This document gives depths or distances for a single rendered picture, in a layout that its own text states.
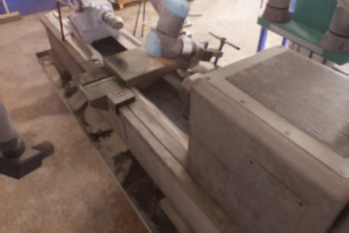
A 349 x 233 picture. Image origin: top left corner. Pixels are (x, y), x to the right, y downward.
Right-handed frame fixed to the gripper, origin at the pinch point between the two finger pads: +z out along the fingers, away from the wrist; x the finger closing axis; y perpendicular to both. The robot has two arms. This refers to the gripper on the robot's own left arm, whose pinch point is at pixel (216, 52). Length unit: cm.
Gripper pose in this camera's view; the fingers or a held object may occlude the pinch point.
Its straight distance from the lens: 125.2
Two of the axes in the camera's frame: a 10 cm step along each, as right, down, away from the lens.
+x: -5.1, -5.1, 6.9
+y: 3.0, -8.6, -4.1
